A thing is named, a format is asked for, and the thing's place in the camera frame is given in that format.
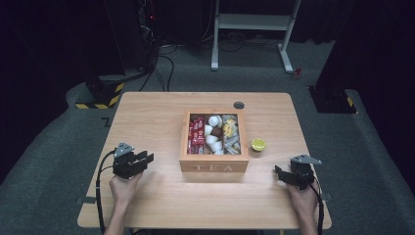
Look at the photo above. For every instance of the person's left hand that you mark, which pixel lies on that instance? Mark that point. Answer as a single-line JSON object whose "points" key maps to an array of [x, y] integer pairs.
{"points": [[123, 191]]}

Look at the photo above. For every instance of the wooden tea box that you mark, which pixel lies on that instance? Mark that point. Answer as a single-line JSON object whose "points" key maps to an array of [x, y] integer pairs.
{"points": [[213, 163]]}

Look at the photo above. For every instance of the person's right hand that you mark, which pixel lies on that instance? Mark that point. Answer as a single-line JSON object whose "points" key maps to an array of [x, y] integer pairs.
{"points": [[305, 202]]}

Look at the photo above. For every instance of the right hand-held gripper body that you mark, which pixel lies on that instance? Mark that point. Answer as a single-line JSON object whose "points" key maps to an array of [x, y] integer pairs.
{"points": [[301, 174]]}

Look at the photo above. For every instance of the black yellow striped base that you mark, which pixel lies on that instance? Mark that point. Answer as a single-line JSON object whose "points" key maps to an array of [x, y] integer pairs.
{"points": [[104, 93]]}

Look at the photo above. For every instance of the bundle of red sachets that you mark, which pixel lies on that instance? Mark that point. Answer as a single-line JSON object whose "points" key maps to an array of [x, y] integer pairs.
{"points": [[196, 135]]}

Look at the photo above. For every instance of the grey tape piece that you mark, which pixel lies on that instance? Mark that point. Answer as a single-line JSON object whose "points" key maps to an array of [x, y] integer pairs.
{"points": [[327, 196], [86, 200]]}

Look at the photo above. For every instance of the white capsule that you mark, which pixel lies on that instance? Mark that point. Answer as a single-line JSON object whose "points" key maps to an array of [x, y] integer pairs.
{"points": [[217, 147], [208, 130], [214, 121], [211, 139]]}

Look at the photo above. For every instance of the grey foil packets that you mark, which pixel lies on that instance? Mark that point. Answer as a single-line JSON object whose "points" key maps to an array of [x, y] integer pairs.
{"points": [[232, 144]]}

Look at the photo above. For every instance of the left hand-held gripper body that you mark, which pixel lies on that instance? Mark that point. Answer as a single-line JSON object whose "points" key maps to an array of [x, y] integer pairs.
{"points": [[125, 164]]}

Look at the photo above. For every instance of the white metal stand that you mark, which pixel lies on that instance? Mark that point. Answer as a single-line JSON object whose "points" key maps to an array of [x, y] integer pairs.
{"points": [[254, 22]]}

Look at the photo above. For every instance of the black stand base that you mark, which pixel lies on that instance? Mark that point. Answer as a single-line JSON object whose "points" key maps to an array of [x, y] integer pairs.
{"points": [[331, 99]]}

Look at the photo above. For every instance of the yellow packets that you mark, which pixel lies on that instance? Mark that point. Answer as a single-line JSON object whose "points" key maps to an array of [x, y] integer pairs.
{"points": [[229, 127]]}

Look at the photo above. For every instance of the yellow-lid capsule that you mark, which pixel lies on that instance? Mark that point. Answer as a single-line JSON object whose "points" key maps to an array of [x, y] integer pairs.
{"points": [[258, 144]]}

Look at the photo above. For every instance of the grey table grommet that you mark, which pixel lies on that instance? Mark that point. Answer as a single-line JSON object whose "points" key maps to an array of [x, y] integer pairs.
{"points": [[239, 105]]}

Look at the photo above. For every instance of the dark equipment rack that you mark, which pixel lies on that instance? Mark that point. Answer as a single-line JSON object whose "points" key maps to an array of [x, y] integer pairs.
{"points": [[148, 32]]}

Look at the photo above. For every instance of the brown capsule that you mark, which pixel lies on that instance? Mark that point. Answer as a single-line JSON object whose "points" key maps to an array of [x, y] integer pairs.
{"points": [[217, 131]]}

